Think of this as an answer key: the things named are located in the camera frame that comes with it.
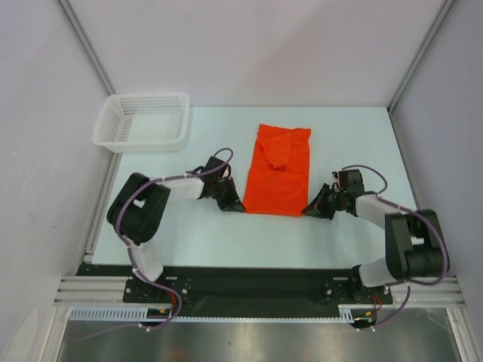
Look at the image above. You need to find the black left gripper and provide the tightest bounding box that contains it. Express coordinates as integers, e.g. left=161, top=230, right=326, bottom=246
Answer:
left=211, top=177, right=245, bottom=213

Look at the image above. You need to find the orange t shirt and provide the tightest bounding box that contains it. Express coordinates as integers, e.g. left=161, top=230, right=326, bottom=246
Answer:
left=243, top=124, right=312, bottom=217

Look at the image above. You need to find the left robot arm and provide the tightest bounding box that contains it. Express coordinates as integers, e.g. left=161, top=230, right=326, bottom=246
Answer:
left=106, top=154, right=247, bottom=302

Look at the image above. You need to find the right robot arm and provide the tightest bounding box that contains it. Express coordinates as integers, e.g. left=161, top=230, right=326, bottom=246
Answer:
left=301, top=164, right=450, bottom=303

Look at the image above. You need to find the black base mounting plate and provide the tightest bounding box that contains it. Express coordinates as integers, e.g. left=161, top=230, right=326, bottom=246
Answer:
left=77, top=264, right=392, bottom=318

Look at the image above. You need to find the white plastic mesh basket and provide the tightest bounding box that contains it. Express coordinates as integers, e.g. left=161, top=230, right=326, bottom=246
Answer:
left=92, top=92, right=190, bottom=153

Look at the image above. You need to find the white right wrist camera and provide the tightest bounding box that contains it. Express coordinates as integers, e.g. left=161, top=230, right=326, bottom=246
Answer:
left=331, top=171, right=340, bottom=187

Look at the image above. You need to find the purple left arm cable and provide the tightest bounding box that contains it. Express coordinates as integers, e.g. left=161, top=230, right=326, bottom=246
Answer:
left=71, top=147, right=234, bottom=342

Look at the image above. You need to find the slotted grey cable duct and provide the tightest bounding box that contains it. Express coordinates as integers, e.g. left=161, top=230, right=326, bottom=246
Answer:
left=69, top=306, right=373, bottom=324

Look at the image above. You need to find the aluminium extrusion rail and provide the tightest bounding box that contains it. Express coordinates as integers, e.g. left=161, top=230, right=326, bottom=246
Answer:
left=54, top=276, right=466, bottom=308

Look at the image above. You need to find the right aluminium corner post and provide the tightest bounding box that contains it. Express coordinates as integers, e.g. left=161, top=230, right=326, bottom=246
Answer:
left=386, top=0, right=459, bottom=116

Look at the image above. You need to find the aluminium corner post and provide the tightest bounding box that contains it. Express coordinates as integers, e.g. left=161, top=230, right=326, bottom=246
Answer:
left=386, top=0, right=459, bottom=116
left=54, top=0, right=115, bottom=96

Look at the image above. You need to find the left aluminium corner post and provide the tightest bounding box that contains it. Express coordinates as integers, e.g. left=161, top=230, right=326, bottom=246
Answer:
left=54, top=0, right=115, bottom=96

